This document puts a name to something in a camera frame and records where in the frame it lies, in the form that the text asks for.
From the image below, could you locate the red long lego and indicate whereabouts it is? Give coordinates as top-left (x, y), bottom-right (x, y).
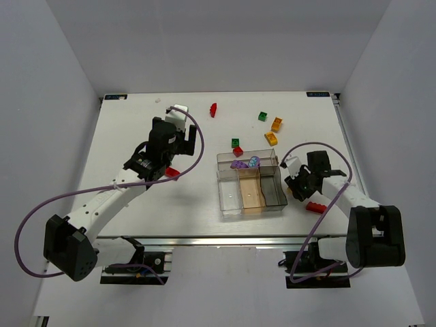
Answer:
top-left (306, 202), bottom-right (327, 214)

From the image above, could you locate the red lego brick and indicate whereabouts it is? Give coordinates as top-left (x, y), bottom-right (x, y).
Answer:
top-left (209, 103), bottom-right (217, 118)
top-left (165, 167), bottom-right (180, 178)

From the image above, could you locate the small red square lego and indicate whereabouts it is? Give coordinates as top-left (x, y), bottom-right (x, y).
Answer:
top-left (232, 146), bottom-right (243, 157)

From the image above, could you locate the purple sloped lego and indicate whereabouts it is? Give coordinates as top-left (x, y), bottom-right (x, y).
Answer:
top-left (230, 160), bottom-right (249, 170)

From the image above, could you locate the purple flower lego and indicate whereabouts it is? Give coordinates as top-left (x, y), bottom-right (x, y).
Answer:
top-left (247, 156), bottom-right (260, 168)

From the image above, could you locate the yellow curved lego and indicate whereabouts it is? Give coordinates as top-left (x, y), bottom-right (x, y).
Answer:
top-left (264, 131), bottom-right (278, 146)
top-left (270, 117), bottom-right (283, 133)

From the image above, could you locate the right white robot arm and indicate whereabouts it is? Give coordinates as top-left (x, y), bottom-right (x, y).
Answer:
top-left (281, 151), bottom-right (406, 268)

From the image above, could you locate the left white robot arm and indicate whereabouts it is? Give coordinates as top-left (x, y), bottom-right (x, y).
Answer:
top-left (43, 117), bottom-right (198, 281)

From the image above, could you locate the dark grey plastic container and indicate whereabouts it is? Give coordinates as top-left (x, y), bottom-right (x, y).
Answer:
top-left (259, 166), bottom-right (287, 211)

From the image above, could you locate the long smoky clear container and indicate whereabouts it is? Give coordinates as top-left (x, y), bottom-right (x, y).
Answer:
top-left (217, 149), bottom-right (279, 171)

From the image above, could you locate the green square lego near bin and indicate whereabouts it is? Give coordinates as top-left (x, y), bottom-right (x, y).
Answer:
top-left (231, 138), bottom-right (240, 149)

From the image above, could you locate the left blue table label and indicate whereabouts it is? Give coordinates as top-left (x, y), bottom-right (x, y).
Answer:
top-left (104, 94), bottom-right (127, 101)

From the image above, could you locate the blue table label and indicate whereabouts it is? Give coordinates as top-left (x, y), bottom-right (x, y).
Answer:
top-left (306, 91), bottom-right (330, 97)
top-left (104, 94), bottom-right (127, 101)

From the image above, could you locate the clear plastic container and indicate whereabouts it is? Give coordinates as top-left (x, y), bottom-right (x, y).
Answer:
top-left (217, 169), bottom-right (243, 217)

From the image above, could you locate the green square lego far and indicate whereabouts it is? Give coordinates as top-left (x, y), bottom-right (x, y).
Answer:
top-left (258, 112), bottom-right (267, 122)

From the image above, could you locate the right blue table label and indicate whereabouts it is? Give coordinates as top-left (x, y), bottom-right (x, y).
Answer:
top-left (306, 91), bottom-right (330, 97)

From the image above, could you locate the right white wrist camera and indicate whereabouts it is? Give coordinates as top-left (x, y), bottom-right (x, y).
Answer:
top-left (280, 156), bottom-right (302, 179)

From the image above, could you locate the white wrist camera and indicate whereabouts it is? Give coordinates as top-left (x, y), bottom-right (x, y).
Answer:
top-left (164, 104), bottom-right (189, 132)
top-left (280, 156), bottom-right (302, 179)

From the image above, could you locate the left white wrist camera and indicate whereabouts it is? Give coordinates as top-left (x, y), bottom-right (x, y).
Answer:
top-left (164, 104), bottom-right (189, 132)

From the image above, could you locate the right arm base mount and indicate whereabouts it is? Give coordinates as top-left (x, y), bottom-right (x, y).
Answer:
top-left (277, 251), bottom-right (351, 290)

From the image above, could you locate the aluminium table rail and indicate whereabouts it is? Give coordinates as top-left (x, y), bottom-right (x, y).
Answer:
top-left (64, 234), bottom-right (354, 247)

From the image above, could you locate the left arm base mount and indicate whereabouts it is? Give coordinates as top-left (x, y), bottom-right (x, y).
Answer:
top-left (93, 236), bottom-right (173, 285)

